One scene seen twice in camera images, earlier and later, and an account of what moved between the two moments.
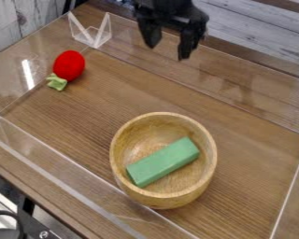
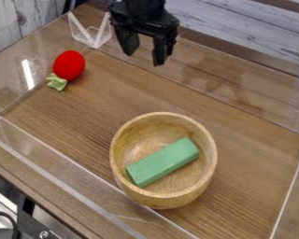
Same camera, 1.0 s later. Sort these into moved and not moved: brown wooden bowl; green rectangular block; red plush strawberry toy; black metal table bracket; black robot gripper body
Moved: black robot gripper body
Not moved: black metal table bracket; green rectangular block; brown wooden bowl; red plush strawberry toy
